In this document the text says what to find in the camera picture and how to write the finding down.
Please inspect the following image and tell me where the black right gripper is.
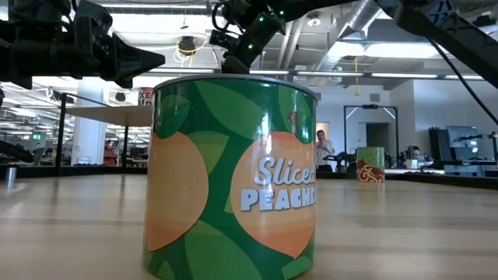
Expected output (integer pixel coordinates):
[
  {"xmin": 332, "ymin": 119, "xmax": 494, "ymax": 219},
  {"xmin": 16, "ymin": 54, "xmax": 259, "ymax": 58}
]
[{"xmin": 209, "ymin": 10, "xmax": 287, "ymax": 75}]

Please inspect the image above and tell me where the yellow hanging cord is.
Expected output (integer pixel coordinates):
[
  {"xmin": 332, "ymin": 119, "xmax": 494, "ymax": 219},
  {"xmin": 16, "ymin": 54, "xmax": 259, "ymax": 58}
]
[{"xmin": 352, "ymin": 57, "xmax": 361, "ymax": 96}]

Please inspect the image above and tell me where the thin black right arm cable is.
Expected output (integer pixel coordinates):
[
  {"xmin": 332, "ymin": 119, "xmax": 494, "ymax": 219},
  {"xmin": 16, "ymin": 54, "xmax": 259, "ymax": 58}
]
[{"xmin": 426, "ymin": 37, "xmax": 498, "ymax": 126}]

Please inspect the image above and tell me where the green and red patterned can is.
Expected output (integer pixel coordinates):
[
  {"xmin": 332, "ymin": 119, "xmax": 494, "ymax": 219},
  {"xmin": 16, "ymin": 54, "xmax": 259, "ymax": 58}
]
[{"xmin": 356, "ymin": 146, "xmax": 386, "ymax": 184}]

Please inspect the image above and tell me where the white building column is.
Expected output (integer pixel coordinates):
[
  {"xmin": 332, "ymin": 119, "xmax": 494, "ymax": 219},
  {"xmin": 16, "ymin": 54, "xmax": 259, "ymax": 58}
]
[{"xmin": 71, "ymin": 76, "xmax": 110, "ymax": 166}]

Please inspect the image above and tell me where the silver ceiling air duct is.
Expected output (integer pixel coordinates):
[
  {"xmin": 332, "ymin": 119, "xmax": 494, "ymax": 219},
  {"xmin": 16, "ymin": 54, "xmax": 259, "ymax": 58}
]
[{"xmin": 307, "ymin": 0, "xmax": 384, "ymax": 87}]

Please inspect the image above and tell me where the computer monitor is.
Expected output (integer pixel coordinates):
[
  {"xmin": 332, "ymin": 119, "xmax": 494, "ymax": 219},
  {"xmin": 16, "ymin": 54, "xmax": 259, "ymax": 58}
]
[{"xmin": 445, "ymin": 125, "xmax": 481, "ymax": 160}]

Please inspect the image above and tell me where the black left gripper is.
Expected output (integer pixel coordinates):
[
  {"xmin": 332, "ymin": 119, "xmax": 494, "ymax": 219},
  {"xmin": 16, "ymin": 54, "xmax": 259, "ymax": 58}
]
[{"xmin": 73, "ymin": 0, "xmax": 167, "ymax": 90}]

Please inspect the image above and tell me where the wooden shelf with black legs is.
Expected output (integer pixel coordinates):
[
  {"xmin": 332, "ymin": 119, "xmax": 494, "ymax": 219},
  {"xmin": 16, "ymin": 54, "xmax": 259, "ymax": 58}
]
[{"xmin": 54, "ymin": 92, "xmax": 154, "ymax": 176}]

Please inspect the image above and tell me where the black overhead camera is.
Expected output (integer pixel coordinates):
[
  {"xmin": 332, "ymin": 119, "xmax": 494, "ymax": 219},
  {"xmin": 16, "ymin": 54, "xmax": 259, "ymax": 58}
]
[{"xmin": 177, "ymin": 35, "xmax": 198, "ymax": 55}]

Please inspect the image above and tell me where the black metal frame stand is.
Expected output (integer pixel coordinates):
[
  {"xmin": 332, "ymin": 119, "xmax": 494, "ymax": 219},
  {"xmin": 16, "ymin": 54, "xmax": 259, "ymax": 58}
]
[{"xmin": 343, "ymin": 104, "xmax": 399, "ymax": 156}]

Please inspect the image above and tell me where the small silver metal post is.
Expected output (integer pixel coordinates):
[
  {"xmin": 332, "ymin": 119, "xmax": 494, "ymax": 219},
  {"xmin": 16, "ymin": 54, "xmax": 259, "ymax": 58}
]
[{"xmin": 5, "ymin": 166, "xmax": 18, "ymax": 191}]

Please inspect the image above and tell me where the yellow camera cable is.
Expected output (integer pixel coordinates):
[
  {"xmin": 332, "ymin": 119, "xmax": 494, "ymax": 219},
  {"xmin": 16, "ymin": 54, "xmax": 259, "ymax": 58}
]
[{"xmin": 174, "ymin": 33, "xmax": 210, "ymax": 69}]

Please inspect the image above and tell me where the person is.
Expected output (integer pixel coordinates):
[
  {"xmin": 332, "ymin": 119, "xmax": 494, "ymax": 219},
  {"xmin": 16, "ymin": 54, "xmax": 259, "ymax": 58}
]
[
  {"xmin": 406, "ymin": 145, "xmax": 433, "ymax": 169},
  {"xmin": 314, "ymin": 129, "xmax": 336, "ymax": 173}
]

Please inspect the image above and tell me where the red bin rack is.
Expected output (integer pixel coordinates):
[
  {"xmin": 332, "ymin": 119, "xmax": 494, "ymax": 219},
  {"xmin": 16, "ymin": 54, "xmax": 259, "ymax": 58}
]
[{"xmin": 103, "ymin": 139, "xmax": 119, "ymax": 167}]

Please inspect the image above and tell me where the green sliced peaches can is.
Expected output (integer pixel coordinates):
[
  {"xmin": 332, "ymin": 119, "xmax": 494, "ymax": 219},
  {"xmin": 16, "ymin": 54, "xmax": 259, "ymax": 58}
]
[{"xmin": 142, "ymin": 73, "xmax": 319, "ymax": 280}]

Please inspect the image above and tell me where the red and white fruit can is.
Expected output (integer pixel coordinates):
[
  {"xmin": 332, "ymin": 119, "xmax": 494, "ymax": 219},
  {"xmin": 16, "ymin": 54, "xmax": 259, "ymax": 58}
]
[{"xmin": 138, "ymin": 86, "xmax": 154, "ymax": 107}]

